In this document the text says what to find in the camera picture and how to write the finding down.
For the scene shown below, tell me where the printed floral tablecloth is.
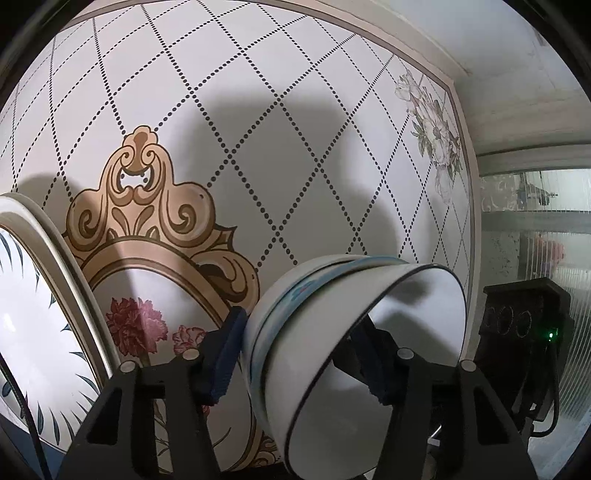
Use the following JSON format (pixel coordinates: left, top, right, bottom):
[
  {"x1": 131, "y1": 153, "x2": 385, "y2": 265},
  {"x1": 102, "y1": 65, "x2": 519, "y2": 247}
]
[{"x1": 0, "y1": 0, "x2": 484, "y2": 472}]

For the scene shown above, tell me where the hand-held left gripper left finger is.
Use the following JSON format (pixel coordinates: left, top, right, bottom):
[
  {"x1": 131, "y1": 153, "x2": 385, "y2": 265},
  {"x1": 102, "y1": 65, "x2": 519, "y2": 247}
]
[{"x1": 55, "y1": 306, "x2": 248, "y2": 480}]

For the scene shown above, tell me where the white bowl with dark rim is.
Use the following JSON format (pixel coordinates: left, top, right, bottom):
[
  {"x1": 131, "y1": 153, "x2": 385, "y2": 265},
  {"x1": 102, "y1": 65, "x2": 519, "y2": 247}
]
[{"x1": 265, "y1": 263, "x2": 467, "y2": 479}]

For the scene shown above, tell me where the white plate with blue stripes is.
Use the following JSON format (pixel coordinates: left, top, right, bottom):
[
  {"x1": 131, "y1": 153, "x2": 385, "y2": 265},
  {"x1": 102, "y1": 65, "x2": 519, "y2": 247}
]
[{"x1": 0, "y1": 217, "x2": 101, "y2": 446}]

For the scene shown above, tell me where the white bowl with blue pattern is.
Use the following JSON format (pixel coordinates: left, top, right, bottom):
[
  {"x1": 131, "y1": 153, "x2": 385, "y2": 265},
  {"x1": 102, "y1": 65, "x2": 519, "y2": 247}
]
[{"x1": 249, "y1": 257, "x2": 413, "y2": 416}]

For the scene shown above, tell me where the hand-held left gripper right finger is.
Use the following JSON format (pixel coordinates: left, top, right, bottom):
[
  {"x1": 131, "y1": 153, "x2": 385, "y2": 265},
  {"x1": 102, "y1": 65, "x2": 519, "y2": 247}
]
[{"x1": 331, "y1": 318, "x2": 539, "y2": 480}]

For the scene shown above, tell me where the frosted glass sliding door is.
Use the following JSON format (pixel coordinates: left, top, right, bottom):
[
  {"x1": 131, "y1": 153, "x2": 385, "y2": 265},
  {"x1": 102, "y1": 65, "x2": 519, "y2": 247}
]
[{"x1": 478, "y1": 152, "x2": 591, "y2": 462}]

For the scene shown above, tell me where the black cable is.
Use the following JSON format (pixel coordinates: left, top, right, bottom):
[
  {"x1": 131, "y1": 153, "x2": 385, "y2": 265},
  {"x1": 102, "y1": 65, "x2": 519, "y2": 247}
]
[
  {"x1": 530, "y1": 344, "x2": 562, "y2": 437},
  {"x1": 0, "y1": 357, "x2": 54, "y2": 480}
]

